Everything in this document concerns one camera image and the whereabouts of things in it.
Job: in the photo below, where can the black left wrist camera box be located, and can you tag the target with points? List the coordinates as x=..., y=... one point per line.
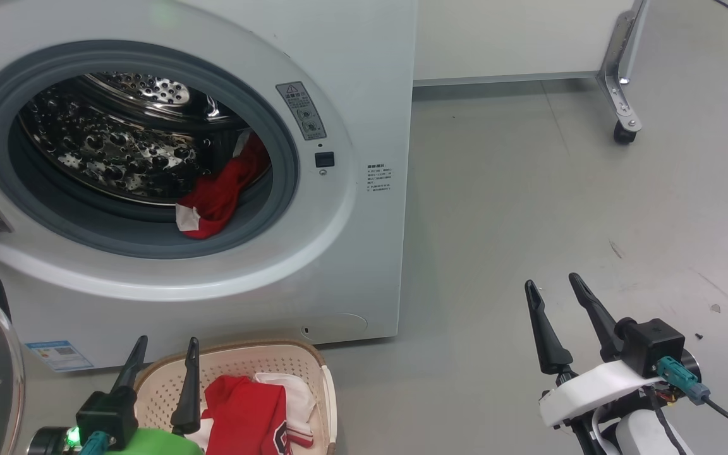
x=108, y=414

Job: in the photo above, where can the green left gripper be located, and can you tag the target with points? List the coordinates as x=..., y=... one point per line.
x=155, y=443

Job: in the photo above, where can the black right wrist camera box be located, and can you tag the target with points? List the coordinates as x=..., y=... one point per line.
x=651, y=344

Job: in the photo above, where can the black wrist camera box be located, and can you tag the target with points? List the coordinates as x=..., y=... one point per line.
x=108, y=414
x=651, y=344

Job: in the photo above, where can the metal cart leg with caster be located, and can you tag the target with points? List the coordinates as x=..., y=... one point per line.
x=503, y=38

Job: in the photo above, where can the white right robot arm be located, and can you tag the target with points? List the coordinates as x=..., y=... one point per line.
x=636, y=436

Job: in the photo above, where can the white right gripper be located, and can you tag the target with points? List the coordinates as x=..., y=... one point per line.
x=591, y=388

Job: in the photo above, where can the blue energy label sticker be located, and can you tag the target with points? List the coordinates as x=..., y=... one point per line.
x=59, y=355

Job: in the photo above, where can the grey warning sticker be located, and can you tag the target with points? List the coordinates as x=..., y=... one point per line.
x=301, y=110

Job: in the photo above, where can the cream perforated laundry basket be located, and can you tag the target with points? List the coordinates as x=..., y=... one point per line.
x=244, y=360

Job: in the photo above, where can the red shorts with white stripe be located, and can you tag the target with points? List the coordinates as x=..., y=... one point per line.
x=225, y=196

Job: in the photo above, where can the white front-load washing machine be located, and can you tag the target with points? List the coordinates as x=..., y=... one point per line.
x=351, y=76

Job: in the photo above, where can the red and white jersey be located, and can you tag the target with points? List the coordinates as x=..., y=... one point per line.
x=244, y=417

